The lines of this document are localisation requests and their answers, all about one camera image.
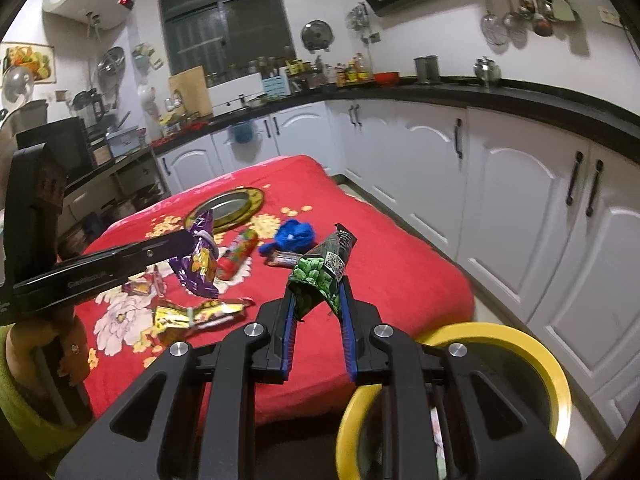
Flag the red snack tube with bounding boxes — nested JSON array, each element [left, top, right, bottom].
[[216, 228, 258, 281]]

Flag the purple snack wrapper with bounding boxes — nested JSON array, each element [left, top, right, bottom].
[[167, 208, 221, 301]]

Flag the white plastic scoop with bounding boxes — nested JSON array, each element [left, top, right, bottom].
[[137, 85, 157, 116]]

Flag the pile of red chili peppers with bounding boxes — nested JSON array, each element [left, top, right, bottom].
[[152, 120, 208, 148]]

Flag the blue crumpled bag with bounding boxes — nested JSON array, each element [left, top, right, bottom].
[[260, 218, 318, 256]]

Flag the dark bowled ladle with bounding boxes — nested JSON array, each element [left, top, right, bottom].
[[520, 0, 555, 38]]

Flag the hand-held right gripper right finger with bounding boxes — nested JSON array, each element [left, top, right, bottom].
[[337, 277, 583, 480]]

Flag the hanging steel pot lid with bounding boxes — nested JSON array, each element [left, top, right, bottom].
[[96, 46, 126, 78]]

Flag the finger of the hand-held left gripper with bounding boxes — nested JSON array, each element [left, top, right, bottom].
[[114, 229, 202, 279]]

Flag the round metal pot lid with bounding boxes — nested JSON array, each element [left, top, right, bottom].
[[301, 20, 335, 53]]

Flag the person's left forearm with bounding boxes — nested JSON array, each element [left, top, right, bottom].
[[0, 325, 96, 466]]

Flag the yellow snack wrapper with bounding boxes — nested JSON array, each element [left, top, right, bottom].
[[152, 297, 256, 333]]

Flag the metal canister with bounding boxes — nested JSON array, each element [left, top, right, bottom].
[[414, 56, 442, 85]]

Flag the person's left hand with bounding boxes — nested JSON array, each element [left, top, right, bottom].
[[6, 307, 88, 401]]

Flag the red floral blanket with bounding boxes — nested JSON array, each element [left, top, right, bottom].
[[75, 155, 476, 436]]

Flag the hanging small kitchen tools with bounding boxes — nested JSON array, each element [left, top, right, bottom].
[[347, 2, 381, 43]]

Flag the metal teapot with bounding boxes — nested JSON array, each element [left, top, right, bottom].
[[474, 56, 502, 86]]

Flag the fruit wall picture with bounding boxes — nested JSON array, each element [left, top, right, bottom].
[[0, 42, 55, 83]]

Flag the blender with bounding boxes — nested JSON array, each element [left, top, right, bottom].
[[72, 89, 106, 128]]

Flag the black microwave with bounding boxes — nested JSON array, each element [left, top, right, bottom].
[[15, 117, 91, 181]]

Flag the glass pot lid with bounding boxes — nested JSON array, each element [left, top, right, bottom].
[[2, 65, 37, 106]]

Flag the metal mesh strainer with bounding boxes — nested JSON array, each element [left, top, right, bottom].
[[477, 0, 506, 46]]

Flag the group of condiment bottles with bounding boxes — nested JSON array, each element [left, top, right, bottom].
[[336, 52, 375, 86]]

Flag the white lower cabinets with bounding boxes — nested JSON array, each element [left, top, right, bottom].
[[155, 99, 640, 431]]

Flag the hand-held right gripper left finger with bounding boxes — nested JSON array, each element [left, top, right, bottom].
[[55, 285, 301, 480]]

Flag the green snack wrapper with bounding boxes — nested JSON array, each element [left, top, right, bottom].
[[286, 222, 358, 323]]

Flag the dark window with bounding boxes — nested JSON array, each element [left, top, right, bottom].
[[156, 0, 295, 77]]

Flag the light blue box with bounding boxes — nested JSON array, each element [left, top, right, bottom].
[[106, 127, 141, 158]]

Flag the wooden cutting board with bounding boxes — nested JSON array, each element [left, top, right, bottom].
[[167, 65, 213, 118]]

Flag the gold rimmed metal plate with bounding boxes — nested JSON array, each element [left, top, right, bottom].
[[185, 187, 266, 235]]

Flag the yellow plastic bin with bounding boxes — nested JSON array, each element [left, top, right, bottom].
[[336, 322, 572, 480]]

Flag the row of spice jars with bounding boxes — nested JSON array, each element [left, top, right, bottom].
[[205, 55, 283, 86]]

